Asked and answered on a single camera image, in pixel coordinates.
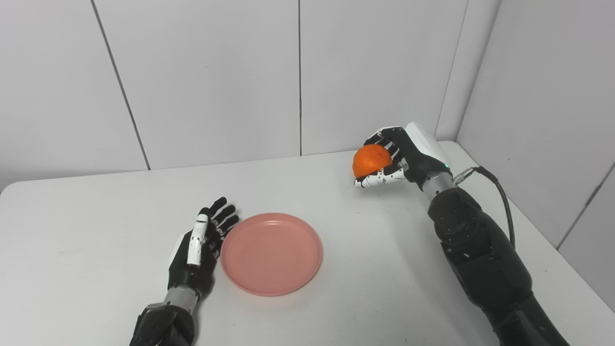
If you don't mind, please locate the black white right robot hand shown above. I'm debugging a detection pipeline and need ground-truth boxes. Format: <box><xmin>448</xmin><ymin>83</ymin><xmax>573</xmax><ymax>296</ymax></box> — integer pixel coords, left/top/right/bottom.
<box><xmin>354</xmin><ymin>122</ymin><xmax>453</xmax><ymax>190</ymax></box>

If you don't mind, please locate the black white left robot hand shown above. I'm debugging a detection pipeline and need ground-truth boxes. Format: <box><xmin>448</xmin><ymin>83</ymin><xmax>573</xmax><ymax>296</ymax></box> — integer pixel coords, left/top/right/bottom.
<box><xmin>167</xmin><ymin>196</ymin><xmax>240</xmax><ymax>301</ymax></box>

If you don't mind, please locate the orange fruit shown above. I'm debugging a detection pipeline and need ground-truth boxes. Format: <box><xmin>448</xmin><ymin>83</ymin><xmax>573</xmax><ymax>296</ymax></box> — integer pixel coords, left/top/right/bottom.
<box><xmin>352</xmin><ymin>144</ymin><xmax>393</xmax><ymax>179</ymax></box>

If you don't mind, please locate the pink round plate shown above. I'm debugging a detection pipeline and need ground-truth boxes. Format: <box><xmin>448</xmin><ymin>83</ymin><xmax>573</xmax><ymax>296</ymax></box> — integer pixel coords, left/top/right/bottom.
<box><xmin>220</xmin><ymin>212</ymin><xmax>323</xmax><ymax>297</ymax></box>

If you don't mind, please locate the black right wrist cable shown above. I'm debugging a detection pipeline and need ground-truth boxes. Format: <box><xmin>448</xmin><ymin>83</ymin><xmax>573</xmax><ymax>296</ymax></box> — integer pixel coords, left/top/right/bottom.
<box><xmin>453</xmin><ymin>166</ymin><xmax>516</xmax><ymax>250</ymax></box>

